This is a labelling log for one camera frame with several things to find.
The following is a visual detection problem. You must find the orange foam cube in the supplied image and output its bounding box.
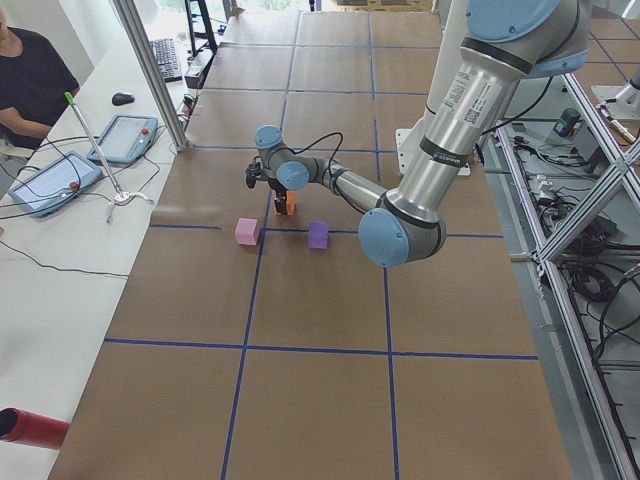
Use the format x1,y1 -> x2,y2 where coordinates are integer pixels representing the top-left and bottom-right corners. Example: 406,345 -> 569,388
280,191 -> 296,216

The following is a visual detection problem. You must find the red cylinder tube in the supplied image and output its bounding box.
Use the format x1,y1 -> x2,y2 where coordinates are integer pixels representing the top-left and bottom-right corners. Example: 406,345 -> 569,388
1,407 -> 70,450

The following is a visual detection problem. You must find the light pink foam cube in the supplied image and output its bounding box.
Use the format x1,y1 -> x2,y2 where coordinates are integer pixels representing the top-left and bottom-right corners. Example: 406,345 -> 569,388
234,218 -> 261,246

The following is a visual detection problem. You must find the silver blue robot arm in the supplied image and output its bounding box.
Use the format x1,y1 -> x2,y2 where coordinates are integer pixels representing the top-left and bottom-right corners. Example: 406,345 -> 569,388
245,1 -> 592,267

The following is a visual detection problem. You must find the metal rod green tip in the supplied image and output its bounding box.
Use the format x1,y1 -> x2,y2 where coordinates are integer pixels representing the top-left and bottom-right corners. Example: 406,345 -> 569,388
64,91 -> 155,224

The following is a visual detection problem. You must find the dark purple foam cube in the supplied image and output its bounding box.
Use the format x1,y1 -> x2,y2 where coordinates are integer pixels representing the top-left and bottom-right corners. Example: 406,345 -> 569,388
308,222 -> 329,250

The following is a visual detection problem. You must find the person in black shirt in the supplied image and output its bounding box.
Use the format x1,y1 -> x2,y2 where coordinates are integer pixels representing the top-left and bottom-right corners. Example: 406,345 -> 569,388
1,15 -> 80,150

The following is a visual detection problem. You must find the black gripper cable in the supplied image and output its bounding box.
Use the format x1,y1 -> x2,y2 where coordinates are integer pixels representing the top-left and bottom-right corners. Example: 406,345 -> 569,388
291,131 -> 390,213

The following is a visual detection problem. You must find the aluminium frame post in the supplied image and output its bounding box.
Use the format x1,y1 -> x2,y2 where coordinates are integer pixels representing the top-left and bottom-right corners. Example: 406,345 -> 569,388
113,0 -> 189,151

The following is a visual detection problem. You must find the far blue teach pendant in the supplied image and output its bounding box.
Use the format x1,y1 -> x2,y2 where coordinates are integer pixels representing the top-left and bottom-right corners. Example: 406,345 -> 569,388
97,115 -> 159,166

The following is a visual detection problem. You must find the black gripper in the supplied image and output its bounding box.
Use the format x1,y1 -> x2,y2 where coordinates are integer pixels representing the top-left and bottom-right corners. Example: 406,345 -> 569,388
268,178 -> 287,215

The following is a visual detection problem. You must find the black keyboard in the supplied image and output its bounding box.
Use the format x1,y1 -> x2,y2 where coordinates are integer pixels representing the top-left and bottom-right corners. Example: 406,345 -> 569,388
149,38 -> 182,82

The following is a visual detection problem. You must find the blue teach pendant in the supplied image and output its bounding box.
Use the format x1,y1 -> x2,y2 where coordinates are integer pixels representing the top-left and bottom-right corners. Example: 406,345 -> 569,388
8,151 -> 103,217
97,115 -> 159,166

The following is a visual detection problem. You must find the near blue teach pendant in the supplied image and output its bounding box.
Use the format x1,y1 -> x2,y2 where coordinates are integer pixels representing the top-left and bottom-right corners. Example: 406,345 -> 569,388
8,151 -> 103,217

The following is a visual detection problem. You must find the black computer mouse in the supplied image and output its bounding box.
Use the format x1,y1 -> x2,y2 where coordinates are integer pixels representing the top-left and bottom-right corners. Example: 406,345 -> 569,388
111,92 -> 135,106

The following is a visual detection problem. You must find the aluminium frame rail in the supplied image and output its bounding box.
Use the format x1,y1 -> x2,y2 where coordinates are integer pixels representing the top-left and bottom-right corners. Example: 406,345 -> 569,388
483,74 -> 639,479

